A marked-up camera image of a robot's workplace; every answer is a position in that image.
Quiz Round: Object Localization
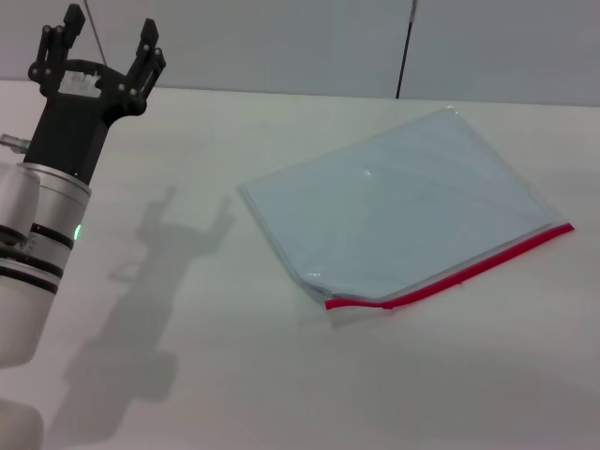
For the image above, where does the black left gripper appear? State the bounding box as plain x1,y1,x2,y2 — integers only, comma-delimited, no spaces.
22,3,169,186

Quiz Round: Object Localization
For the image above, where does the clear document bag red zip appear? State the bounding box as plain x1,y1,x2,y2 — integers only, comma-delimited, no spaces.
238,106,576,329

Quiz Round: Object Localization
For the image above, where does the silver cable connector plug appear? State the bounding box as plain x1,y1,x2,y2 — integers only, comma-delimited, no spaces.
0,133,33,155

